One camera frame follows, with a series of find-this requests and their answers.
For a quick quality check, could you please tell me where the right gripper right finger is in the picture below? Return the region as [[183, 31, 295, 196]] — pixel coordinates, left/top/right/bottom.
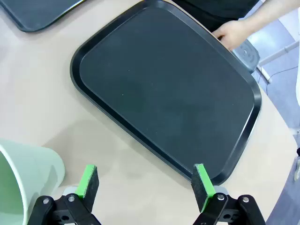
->
[[191, 163, 267, 225]]

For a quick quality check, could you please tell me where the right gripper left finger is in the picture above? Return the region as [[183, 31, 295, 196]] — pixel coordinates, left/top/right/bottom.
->
[[27, 165, 102, 225]]

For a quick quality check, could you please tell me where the pale green cup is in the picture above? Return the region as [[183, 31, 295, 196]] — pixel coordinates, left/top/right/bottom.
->
[[0, 138, 66, 225]]

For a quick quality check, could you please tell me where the person's left hand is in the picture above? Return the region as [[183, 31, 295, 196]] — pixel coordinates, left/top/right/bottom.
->
[[212, 20, 253, 51]]

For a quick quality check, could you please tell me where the black plastic tray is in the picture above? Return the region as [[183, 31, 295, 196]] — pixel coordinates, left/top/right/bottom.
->
[[0, 0, 85, 33], [69, 0, 263, 185]]

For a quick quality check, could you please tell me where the person in black t-shirt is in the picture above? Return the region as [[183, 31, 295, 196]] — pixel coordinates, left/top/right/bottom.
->
[[171, 0, 258, 33]]

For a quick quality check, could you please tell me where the white floor cable duct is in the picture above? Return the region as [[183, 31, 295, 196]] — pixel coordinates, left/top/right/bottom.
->
[[256, 41, 300, 84]]

